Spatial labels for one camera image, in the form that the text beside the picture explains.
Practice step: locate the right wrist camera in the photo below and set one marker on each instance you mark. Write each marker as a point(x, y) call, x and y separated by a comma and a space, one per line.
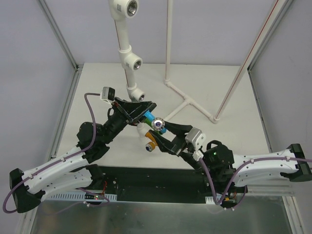
point(195, 139)

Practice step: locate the right aluminium frame post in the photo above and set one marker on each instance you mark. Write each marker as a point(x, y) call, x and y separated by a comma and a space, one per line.
point(277, 13)

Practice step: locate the green water faucet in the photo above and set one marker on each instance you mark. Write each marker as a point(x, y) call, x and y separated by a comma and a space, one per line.
point(148, 122)

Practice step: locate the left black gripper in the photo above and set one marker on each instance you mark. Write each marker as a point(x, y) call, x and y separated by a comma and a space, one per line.
point(122, 112)

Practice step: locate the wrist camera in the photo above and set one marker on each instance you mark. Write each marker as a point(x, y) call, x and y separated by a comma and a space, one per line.
point(107, 94)
point(195, 139)

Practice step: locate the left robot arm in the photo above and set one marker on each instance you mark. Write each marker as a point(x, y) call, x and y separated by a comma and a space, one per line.
point(75, 168)

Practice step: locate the blue water faucet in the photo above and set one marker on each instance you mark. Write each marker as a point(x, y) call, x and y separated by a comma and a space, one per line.
point(158, 124)

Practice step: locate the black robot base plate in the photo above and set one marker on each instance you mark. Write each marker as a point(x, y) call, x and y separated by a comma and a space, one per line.
point(151, 184)

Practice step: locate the orange water faucet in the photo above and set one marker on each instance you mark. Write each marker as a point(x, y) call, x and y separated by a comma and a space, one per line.
point(152, 144)

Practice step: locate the right white cable duct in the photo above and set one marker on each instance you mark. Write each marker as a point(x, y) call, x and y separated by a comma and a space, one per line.
point(213, 201)

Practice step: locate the left aluminium frame post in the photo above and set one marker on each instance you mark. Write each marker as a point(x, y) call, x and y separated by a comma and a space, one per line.
point(57, 33)

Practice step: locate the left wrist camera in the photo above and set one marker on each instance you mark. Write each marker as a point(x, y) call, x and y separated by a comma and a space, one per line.
point(107, 94)

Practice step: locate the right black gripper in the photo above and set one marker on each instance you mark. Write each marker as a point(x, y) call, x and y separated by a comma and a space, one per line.
point(177, 145)

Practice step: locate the white cable duct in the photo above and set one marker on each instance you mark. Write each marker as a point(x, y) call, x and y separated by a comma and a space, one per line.
point(213, 201)
point(82, 196)

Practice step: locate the aluminium frame post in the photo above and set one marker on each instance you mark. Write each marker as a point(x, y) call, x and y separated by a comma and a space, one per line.
point(277, 13)
point(57, 33)

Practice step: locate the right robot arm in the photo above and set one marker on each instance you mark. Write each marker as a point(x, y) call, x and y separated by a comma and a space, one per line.
point(224, 166)

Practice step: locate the left white cable duct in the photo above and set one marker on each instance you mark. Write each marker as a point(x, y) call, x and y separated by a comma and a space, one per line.
point(82, 196)

